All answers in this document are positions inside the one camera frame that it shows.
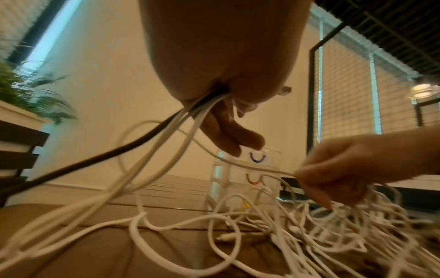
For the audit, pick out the person's left hand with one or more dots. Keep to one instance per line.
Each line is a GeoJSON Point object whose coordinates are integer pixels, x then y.
{"type": "Point", "coordinates": [223, 48]}

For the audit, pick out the person's right hand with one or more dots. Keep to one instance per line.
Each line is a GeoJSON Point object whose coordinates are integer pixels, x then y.
{"type": "Point", "coordinates": [350, 165]}

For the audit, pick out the clear plastic three-drawer organiser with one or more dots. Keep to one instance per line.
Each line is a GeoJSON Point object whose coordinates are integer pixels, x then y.
{"type": "Point", "coordinates": [240, 173]}

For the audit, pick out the glass pendant lamp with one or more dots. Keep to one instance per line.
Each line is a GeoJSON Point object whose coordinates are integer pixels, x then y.
{"type": "Point", "coordinates": [424, 91]}

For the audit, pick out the black ceiling grid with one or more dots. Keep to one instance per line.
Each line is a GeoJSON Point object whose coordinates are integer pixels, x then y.
{"type": "Point", "coordinates": [395, 24]}

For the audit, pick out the green plants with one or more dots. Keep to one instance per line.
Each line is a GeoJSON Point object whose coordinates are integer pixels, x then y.
{"type": "Point", "coordinates": [24, 89]}

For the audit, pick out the brown slatted wooden table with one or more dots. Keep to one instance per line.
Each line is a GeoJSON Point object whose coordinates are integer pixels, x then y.
{"type": "Point", "coordinates": [103, 255]}

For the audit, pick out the wall light strip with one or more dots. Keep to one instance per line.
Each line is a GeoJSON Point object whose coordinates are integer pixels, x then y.
{"type": "Point", "coordinates": [321, 81]}
{"type": "Point", "coordinates": [375, 95]}
{"type": "Point", "coordinates": [55, 32]}

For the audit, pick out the black metal frame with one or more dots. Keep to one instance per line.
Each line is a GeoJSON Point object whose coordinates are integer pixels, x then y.
{"type": "Point", "coordinates": [418, 114]}

